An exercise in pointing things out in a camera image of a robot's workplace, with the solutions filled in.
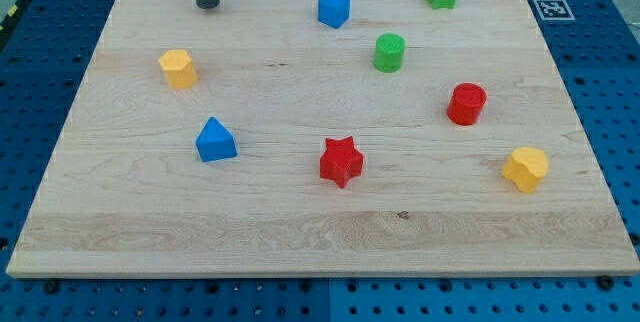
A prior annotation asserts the yellow hexagon block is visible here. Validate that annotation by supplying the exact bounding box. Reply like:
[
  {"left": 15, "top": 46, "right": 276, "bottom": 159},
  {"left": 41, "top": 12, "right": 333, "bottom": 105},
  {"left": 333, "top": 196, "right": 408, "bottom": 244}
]
[{"left": 158, "top": 49, "right": 198, "bottom": 90}]

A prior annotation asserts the red star block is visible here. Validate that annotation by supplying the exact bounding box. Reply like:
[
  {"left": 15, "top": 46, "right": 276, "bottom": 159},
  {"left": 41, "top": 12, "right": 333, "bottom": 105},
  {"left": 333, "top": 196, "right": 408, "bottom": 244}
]
[{"left": 319, "top": 136, "right": 364, "bottom": 188}]

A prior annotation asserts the light wooden board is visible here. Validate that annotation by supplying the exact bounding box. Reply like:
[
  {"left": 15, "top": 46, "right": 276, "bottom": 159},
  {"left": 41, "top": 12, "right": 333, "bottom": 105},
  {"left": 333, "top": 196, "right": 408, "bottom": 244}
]
[{"left": 7, "top": 0, "right": 639, "bottom": 279}]

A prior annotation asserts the blue triangle block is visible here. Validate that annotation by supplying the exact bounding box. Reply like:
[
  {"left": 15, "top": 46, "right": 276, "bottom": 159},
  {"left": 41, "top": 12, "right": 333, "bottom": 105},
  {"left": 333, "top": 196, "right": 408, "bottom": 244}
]
[{"left": 195, "top": 117, "right": 237, "bottom": 162}]

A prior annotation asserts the green cylinder block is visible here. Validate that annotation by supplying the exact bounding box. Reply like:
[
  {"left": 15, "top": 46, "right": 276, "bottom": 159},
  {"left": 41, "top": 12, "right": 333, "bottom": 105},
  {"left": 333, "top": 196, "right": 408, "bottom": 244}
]
[{"left": 373, "top": 33, "right": 406, "bottom": 73}]

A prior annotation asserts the blue cube block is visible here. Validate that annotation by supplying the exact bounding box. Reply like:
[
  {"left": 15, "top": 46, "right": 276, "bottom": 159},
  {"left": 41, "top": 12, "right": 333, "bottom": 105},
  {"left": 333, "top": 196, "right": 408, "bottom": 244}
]
[{"left": 318, "top": 0, "right": 351, "bottom": 28}]

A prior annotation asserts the red cylinder block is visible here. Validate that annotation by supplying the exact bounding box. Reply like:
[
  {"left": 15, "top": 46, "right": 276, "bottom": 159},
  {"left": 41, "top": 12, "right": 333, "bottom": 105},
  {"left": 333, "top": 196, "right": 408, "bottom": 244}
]
[{"left": 446, "top": 82, "right": 487, "bottom": 126}]

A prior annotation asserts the yellow heart block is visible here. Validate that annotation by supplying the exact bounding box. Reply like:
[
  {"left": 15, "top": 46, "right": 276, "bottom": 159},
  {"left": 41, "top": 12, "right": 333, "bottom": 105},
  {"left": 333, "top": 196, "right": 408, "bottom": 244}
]
[{"left": 501, "top": 147, "right": 549, "bottom": 193}]

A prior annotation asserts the white fiducial marker tag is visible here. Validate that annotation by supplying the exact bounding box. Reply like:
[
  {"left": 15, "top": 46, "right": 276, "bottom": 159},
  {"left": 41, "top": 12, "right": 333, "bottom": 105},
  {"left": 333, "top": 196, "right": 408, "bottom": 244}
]
[{"left": 533, "top": 0, "right": 575, "bottom": 21}]

